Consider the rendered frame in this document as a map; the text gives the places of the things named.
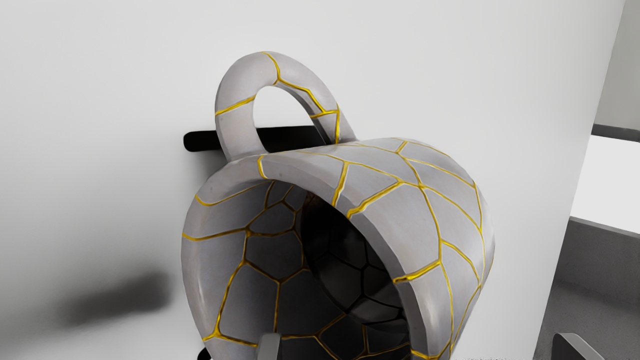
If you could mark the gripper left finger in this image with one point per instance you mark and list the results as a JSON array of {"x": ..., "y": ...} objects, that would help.
[{"x": 269, "y": 349}]

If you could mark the grey mug with gold cracks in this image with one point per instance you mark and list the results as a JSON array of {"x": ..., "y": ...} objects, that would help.
[{"x": 400, "y": 225}]

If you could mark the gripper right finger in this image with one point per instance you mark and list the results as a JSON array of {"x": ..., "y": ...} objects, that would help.
[{"x": 575, "y": 350}]

